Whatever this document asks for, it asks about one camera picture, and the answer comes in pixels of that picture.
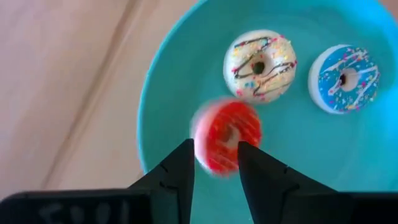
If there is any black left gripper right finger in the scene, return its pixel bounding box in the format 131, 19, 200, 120
237, 141, 353, 224

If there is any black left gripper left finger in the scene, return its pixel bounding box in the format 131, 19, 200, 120
127, 138, 196, 224

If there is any small red donut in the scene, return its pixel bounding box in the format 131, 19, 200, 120
190, 98, 263, 177

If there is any small blue sprinkled donut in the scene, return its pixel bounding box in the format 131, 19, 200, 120
307, 44, 381, 115

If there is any small white drizzled donut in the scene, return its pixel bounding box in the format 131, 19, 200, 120
222, 29, 298, 105

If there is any teal plate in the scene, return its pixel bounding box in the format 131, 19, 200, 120
136, 0, 398, 224

